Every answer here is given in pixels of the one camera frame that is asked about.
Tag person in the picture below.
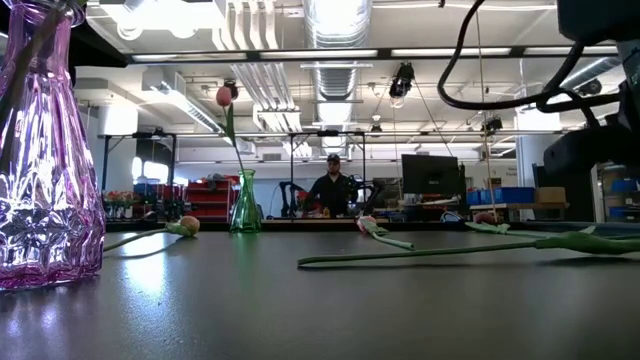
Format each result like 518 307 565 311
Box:
302 153 362 219

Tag green glass vase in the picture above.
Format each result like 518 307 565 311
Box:
229 168 263 234

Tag background flower bunch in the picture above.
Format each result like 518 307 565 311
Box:
103 188 136 219

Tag wooden background table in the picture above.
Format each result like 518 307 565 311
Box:
468 201 570 211

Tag dark flower stem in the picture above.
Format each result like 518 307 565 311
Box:
0 2 69 171

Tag brown cardboard box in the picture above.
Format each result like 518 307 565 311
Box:
534 186 568 205

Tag silver ceiling duct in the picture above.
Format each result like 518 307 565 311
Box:
301 0 375 159

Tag black cabinet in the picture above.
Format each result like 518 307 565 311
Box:
531 163 595 223

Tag orange artificial tulip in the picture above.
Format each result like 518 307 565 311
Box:
102 214 202 253

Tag blue shelf bins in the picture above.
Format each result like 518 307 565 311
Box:
608 177 640 194

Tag black computer monitor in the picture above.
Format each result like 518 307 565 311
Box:
401 153 467 205

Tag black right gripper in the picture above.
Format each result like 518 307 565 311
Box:
543 42 640 176

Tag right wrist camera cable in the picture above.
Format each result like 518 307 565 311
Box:
437 0 624 114

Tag purple ribbed glass vase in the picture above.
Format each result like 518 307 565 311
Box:
0 0 107 291

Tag blue storage bins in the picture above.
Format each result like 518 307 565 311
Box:
466 186 536 206

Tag red artificial tulip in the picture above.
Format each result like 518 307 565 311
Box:
297 230 640 269

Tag white building column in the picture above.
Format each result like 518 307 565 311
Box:
514 98 564 222

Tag black hanging ceiling camera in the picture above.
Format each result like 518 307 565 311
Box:
388 61 416 109

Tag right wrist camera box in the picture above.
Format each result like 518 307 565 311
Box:
557 0 640 47

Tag black round ceiling fixture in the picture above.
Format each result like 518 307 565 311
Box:
578 78 603 97

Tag pale pink artificial tulip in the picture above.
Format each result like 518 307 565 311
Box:
356 214 417 251

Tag red tool cabinet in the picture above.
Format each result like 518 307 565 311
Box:
183 174 240 222

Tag black overhead light bar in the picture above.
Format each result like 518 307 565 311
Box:
124 44 621 65

